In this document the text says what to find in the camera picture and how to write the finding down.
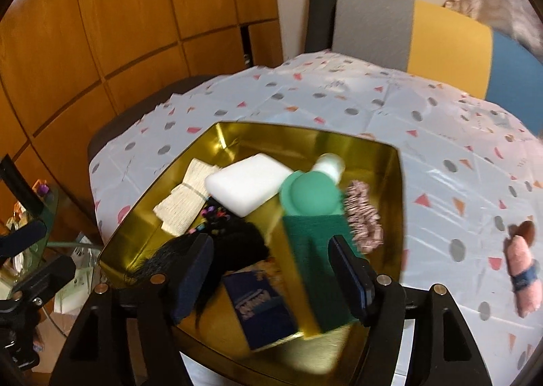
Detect pink towel blue band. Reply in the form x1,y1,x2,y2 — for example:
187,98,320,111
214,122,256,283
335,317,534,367
505,235,542,318

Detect brown round sponge ball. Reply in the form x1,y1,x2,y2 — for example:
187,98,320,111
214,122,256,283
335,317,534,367
514,220,536,247

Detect black wig hair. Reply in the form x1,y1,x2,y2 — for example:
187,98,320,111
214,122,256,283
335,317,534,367
132,234,222,325

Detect glass side table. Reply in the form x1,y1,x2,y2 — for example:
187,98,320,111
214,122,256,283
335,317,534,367
1,185,103,334

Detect green yellow scouring sponge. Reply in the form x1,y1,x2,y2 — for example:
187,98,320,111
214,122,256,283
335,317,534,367
283,214,362,333

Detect black fuzzy fabric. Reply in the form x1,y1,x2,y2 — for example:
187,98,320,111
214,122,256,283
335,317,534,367
188,219,270,279

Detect beige folded cloth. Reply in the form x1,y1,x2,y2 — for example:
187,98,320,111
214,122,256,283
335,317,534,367
153,158,220,237

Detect pink striped scrunchie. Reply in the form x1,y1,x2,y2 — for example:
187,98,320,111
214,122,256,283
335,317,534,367
343,180,384,255

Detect white foam sponge block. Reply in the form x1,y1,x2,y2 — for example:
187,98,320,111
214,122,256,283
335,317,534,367
204,153,294,218

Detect blue tissue packet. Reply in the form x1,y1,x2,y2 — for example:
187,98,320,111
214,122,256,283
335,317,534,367
223,269,298,351

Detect green round puff sponge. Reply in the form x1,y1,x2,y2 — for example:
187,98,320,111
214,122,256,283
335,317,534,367
279,171,342,216

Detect white small bottle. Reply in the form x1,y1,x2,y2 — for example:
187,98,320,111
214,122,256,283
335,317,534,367
311,152,345,185

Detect gold metal tray box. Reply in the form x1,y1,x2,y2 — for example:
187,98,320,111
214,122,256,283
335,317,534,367
99,122,404,385

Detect patterned white tablecloth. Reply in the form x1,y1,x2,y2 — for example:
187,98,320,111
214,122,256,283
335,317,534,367
89,52,542,385

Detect wooden panel cabinet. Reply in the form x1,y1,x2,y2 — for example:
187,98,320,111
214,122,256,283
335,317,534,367
1,0,283,237

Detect black rolled mat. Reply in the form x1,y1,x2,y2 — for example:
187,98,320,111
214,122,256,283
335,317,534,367
305,0,337,52

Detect colourful beaded hair tie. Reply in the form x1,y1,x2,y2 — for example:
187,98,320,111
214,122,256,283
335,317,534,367
186,198,232,236

